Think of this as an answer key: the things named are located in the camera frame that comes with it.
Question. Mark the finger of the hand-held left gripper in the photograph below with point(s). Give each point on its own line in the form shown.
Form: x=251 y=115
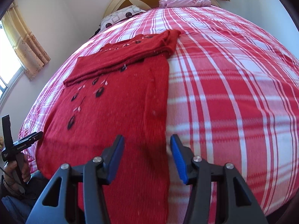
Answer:
x=35 y=137

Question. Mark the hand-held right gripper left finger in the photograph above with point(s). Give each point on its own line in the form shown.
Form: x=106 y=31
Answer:
x=118 y=154

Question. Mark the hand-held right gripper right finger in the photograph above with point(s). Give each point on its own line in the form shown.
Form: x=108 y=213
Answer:
x=178 y=158

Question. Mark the red knitted sweater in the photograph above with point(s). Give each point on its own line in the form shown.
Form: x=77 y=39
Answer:
x=116 y=102

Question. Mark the person's left forearm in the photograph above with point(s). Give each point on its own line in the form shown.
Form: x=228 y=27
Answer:
x=9 y=191

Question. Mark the person's left hand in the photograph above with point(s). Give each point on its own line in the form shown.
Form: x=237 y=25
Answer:
x=10 y=175

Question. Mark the blue jeans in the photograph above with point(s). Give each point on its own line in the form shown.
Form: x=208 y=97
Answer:
x=14 y=210

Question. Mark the sliding glass window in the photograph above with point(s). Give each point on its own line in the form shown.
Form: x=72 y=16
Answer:
x=7 y=58

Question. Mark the red plaid bed sheet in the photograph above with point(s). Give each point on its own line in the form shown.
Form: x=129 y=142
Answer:
x=233 y=86

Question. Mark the dark cloth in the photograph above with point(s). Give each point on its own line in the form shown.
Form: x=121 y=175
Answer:
x=95 y=32

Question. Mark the white patterned pillow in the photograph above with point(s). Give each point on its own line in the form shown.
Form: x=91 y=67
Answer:
x=121 y=16

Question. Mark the pink floral pillow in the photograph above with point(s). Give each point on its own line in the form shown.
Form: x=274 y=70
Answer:
x=184 y=0

